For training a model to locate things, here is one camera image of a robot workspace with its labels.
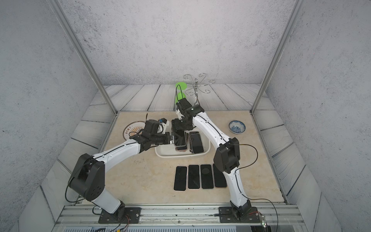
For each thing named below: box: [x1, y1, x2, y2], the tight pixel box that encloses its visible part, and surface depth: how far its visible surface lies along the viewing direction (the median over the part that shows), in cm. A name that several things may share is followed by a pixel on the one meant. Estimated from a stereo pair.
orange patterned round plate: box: [122, 120, 146, 141], surface depth 113 cm
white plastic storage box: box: [155, 129, 212, 159], surface depth 98 cm
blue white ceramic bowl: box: [228, 120, 246, 135], surface depth 110 cm
